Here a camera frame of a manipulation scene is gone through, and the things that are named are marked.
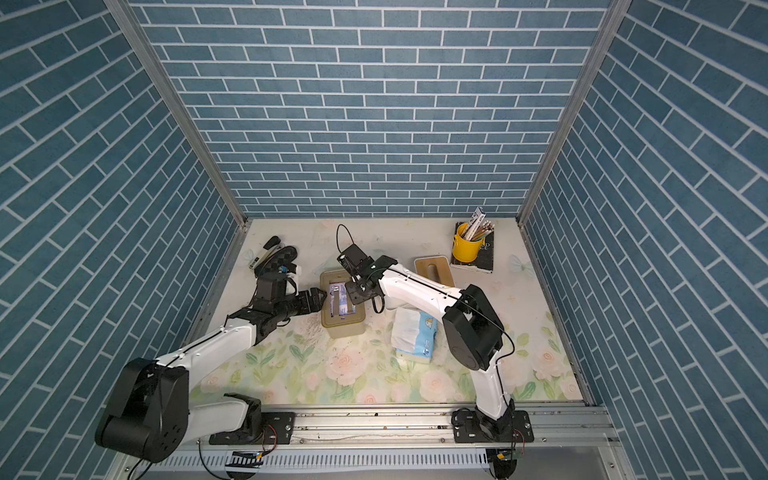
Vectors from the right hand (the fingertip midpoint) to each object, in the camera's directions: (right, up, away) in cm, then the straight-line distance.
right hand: (360, 292), depth 89 cm
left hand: (-11, -1, 0) cm, 11 cm away
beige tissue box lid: (0, -7, -4) cm, 8 cm away
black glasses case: (-31, +8, +15) cm, 35 cm away
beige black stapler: (-35, +14, +18) cm, 42 cm away
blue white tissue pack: (+16, -12, -4) cm, 20 cm away
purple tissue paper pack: (-5, -4, 0) cm, 6 cm away
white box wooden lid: (+24, +6, +12) cm, 28 cm away
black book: (+43, +8, +19) cm, 48 cm away
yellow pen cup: (+34, +13, +14) cm, 39 cm away
